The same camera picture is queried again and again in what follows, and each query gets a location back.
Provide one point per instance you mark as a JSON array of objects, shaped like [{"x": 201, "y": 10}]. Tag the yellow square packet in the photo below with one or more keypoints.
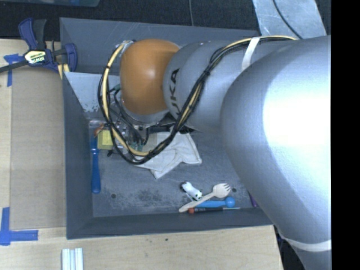
[{"x": 104, "y": 141}]

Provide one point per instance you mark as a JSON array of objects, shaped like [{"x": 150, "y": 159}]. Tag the white cloth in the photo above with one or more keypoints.
[{"x": 180, "y": 155}]

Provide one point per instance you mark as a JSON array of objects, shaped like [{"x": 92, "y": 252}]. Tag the grey metal bin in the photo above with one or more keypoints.
[{"x": 140, "y": 195}]

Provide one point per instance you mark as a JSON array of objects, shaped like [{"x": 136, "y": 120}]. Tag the white and black toy cow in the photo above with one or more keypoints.
[{"x": 192, "y": 191}]

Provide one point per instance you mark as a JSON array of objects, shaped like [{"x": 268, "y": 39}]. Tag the pale flat board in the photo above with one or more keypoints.
[{"x": 36, "y": 150}]

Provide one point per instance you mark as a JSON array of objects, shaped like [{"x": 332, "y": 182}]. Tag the beige spork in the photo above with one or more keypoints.
[{"x": 219, "y": 191}]

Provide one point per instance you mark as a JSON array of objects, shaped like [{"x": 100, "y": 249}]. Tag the black pen with red end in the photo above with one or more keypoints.
[{"x": 213, "y": 209}]

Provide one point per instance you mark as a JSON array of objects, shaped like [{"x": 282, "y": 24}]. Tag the small purple object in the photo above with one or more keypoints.
[{"x": 253, "y": 200}]

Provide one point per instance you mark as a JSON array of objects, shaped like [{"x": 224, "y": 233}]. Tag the black cylinder on white bracket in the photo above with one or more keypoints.
[{"x": 161, "y": 128}]

